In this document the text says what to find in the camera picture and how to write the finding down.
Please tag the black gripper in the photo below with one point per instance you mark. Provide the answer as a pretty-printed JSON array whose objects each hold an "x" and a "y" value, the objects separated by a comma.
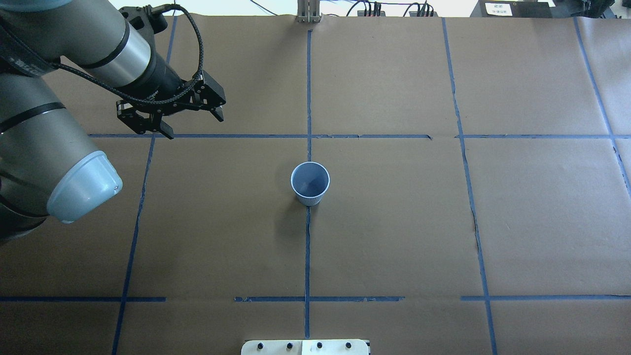
[{"x": 163, "y": 80}]

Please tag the blue ribbed plastic cup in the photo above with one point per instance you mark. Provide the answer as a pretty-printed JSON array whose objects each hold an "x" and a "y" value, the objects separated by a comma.
[{"x": 310, "y": 181}]

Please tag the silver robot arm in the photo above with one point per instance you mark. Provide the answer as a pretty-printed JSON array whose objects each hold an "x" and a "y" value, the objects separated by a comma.
[{"x": 49, "y": 165}]

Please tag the black box with label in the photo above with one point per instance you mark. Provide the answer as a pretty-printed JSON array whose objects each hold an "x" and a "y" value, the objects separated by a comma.
[{"x": 516, "y": 9}]

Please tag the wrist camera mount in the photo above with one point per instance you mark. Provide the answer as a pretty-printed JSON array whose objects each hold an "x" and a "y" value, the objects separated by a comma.
[{"x": 147, "y": 20}]

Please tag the aluminium frame post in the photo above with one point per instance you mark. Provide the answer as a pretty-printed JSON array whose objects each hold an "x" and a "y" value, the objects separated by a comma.
[{"x": 308, "y": 11}]

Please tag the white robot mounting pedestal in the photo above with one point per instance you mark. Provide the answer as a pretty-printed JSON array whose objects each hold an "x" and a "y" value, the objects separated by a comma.
[{"x": 307, "y": 347}]

